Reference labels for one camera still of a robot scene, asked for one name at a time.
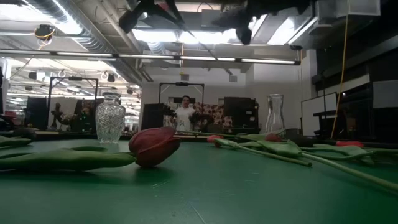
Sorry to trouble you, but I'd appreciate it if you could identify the slim clear glass vase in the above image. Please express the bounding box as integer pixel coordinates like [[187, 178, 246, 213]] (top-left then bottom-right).
[[264, 93, 285, 138]]

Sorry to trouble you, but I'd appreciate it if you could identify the silver ventilation duct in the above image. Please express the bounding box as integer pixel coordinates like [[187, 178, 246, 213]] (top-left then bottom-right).
[[26, 0, 155, 90]]

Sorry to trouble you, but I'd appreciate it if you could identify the black gantry frame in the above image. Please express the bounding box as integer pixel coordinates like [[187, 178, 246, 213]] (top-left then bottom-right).
[[47, 76, 100, 131], [158, 82, 205, 105]]

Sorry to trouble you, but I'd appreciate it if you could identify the red artificial tulip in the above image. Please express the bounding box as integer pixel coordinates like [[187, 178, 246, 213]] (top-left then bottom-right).
[[0, 126, 182, 172], [239, 132, 398, 193], [312, 140, 398, 165], [206, 134, 313, 167]]

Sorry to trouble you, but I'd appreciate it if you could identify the person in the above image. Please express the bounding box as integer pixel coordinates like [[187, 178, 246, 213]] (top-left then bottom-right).
[[169, 95, 197, 132]]

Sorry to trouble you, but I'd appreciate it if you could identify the white ceiling duct box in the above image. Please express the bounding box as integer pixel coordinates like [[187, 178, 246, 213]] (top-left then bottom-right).
[[317, 0, 382, 19]]

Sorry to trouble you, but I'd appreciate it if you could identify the green table mat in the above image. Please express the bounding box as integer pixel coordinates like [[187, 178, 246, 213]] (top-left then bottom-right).
[[0, 138, 398, 224]]

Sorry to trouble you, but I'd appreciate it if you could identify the black cabinet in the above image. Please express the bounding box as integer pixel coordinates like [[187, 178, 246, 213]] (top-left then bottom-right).
[[223, 96, 259, 130]]

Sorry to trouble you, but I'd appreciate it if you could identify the yellow hanging cable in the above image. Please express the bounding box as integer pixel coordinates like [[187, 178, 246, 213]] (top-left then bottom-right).
[[329, 14, 349, 140]]

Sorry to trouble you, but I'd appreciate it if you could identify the grey waste bin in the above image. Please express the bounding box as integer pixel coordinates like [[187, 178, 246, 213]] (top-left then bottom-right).
[[285, 128, 300, 140]]

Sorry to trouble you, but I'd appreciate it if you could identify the whiteboard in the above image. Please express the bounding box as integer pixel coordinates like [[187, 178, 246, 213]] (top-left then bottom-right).
[[300, 92, 339, 137]]

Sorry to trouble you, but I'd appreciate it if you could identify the black aluminium table frame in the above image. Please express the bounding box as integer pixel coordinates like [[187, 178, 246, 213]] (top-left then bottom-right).
[[0, 130, 398, 149]]

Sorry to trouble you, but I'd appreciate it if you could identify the black ceiling cable reel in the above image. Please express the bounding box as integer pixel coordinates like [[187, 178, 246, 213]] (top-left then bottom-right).
[[34, 24, 57, 41]]

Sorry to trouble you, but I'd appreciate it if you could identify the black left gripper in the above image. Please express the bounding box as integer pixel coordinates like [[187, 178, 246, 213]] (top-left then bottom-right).
[[119, 0, 188, 34]]

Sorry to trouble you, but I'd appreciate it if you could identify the black partition panel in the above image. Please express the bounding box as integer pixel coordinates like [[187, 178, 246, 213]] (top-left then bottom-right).
[[141, 103, 165, 131], [24, 96, 49, 131]]

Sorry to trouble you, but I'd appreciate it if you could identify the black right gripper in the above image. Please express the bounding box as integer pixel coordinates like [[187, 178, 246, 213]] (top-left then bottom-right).
[[212, 0, 312, 45]]

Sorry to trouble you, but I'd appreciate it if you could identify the red white patterned cloth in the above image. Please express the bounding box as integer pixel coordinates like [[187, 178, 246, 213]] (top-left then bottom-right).
[[193, 103, 233, 128]]

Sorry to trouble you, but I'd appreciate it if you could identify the cut crystal glass vase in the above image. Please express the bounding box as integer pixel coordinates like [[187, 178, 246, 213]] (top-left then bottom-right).
[[95, 91, 126, 144]]

